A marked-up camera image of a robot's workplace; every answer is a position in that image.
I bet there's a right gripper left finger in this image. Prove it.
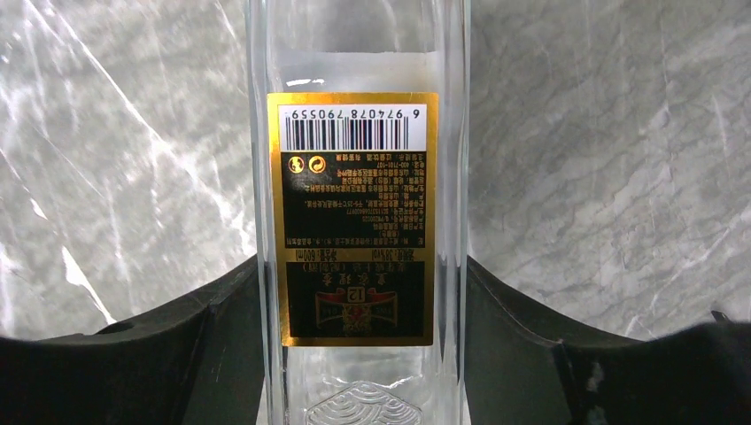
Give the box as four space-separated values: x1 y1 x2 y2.
1 259 265 424

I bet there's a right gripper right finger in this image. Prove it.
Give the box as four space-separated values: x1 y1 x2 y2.
466 259 750 424

